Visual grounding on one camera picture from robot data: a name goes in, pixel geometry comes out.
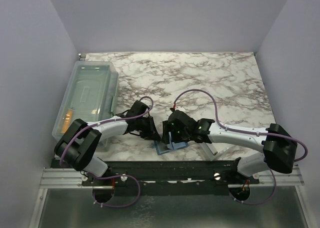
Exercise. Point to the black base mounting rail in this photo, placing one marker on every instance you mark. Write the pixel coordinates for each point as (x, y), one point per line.
(168, 178)

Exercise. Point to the teal leather card holder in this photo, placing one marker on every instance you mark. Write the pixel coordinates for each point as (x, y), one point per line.
(162, 148)

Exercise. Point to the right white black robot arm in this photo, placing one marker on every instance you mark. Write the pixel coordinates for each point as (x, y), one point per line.
(275, 148)

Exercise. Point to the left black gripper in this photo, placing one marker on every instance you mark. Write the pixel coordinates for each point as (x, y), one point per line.
(152, 133)

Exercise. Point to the orange tool in bin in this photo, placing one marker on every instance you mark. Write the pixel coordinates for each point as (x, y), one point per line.
(66, 121)

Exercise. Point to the clear acrylic card box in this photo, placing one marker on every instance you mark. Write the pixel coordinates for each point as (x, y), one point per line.
(214, 154)

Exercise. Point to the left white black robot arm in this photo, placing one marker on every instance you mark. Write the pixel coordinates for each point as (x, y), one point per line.
(77, 146)

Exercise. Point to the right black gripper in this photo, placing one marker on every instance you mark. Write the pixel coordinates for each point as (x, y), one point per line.
(167, 128)

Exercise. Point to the clear plastic storage bin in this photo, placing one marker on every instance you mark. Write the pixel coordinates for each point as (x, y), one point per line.
(92, 93)

